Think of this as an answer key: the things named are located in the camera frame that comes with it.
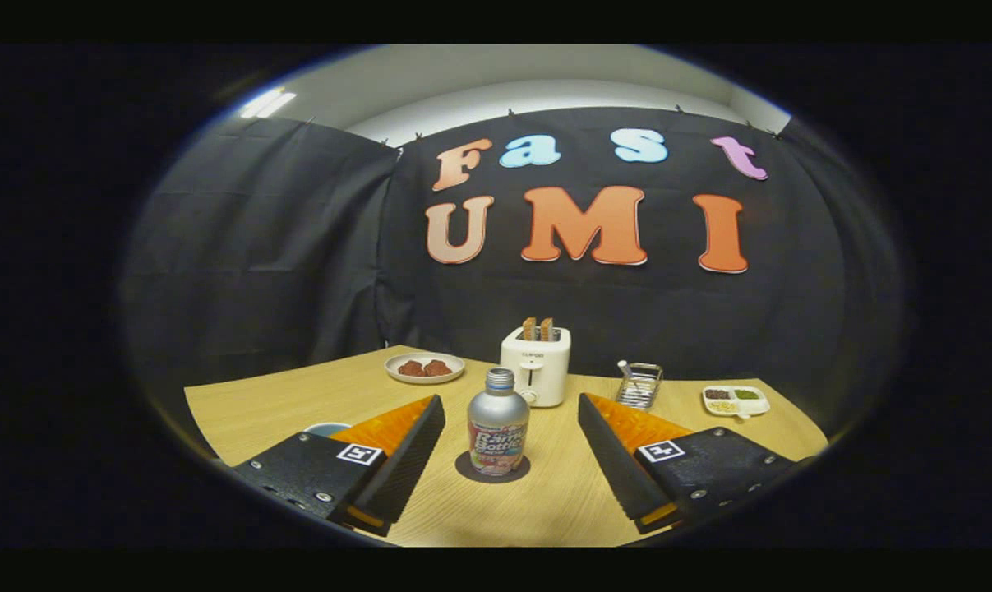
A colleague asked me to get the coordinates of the silver juice bottle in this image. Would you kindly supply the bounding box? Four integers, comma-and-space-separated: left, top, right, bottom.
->
468, 368, 531, 478

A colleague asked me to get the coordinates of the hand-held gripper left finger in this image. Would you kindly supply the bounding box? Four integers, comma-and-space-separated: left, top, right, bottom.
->
231, 395, 447, 538

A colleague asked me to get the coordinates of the dark brown round coaster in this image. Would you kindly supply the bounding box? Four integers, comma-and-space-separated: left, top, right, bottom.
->
454, 450, 532, 484

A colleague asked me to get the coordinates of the wire rack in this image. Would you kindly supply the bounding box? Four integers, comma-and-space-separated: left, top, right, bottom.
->
616, 363, 664, 410

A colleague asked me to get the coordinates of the wooden table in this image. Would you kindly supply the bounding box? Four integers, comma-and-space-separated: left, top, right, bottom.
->
183, 345, 829, 548

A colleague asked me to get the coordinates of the black backdrop cloth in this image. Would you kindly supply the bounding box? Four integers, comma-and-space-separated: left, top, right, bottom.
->
122, 107, 903, 437

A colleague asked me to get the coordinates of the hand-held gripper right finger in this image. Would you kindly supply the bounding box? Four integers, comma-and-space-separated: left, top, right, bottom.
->
578, 392, 799, 535

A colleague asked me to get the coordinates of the white oval plate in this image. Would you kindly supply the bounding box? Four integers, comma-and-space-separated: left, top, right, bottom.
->
384, 352, 466, 385

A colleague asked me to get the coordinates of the white divided condiment dish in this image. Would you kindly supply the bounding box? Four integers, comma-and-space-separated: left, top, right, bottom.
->
702, 385, 771, 420

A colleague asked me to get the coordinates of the double bar ceiling light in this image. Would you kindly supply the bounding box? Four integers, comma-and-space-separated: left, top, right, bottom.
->
239, 87, 298, 120

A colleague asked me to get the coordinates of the white toaster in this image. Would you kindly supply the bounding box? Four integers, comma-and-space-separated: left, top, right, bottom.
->
500, 326, 572, 409

